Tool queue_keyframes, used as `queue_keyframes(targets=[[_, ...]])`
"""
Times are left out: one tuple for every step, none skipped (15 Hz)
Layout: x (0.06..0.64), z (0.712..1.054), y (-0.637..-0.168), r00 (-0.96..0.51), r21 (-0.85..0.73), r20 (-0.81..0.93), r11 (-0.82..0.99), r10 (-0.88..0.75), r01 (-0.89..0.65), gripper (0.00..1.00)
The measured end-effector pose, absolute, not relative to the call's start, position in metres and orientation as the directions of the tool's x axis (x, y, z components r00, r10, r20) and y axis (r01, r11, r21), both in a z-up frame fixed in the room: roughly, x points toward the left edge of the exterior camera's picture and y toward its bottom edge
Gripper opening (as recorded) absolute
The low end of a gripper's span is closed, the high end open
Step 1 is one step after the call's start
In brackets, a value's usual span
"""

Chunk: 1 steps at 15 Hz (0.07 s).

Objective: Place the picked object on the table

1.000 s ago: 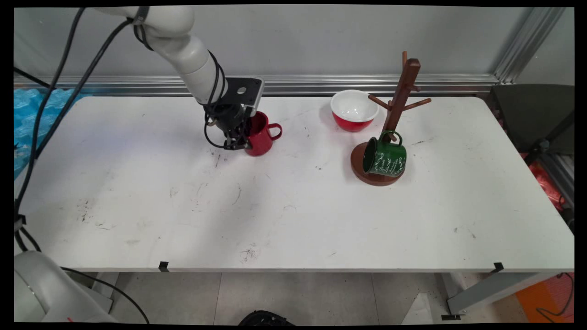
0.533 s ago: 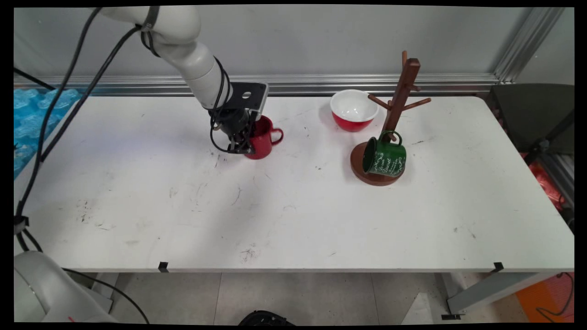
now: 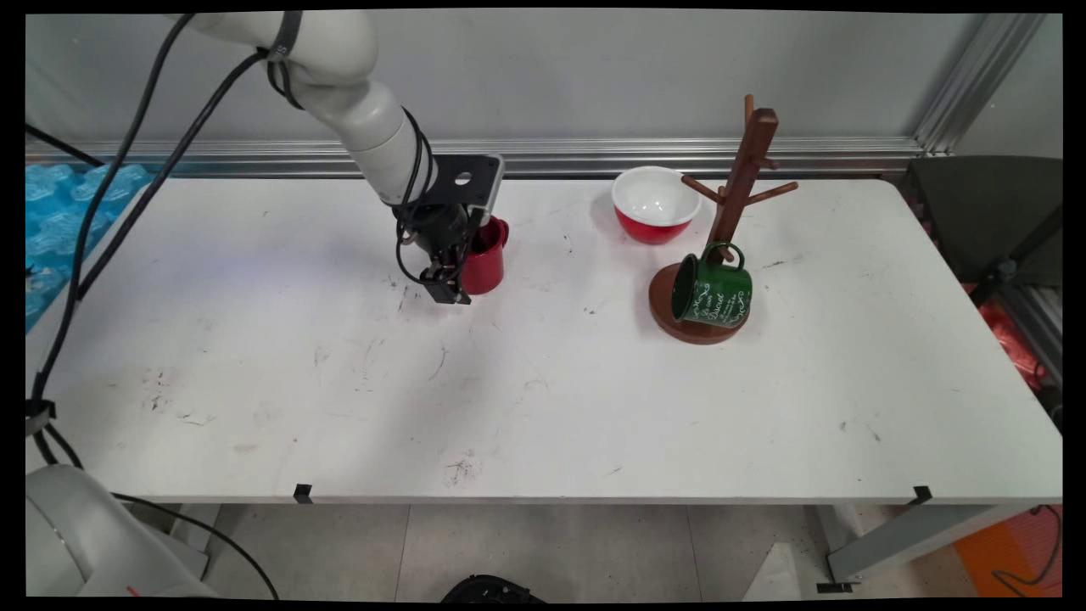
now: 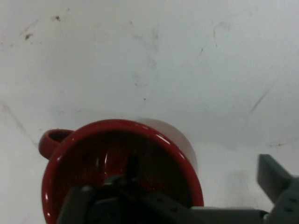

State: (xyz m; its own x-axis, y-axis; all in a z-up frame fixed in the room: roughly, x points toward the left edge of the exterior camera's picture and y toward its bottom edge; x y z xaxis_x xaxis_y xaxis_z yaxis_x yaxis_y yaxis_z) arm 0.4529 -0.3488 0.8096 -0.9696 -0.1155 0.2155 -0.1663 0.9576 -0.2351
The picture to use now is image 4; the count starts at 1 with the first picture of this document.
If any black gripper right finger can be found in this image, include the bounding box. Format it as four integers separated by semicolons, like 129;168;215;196
256;154;299;224

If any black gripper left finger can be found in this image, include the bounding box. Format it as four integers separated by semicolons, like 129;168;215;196
57;154;194;224

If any red ceramic mug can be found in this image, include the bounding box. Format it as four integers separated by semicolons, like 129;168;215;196
38;118;205;224

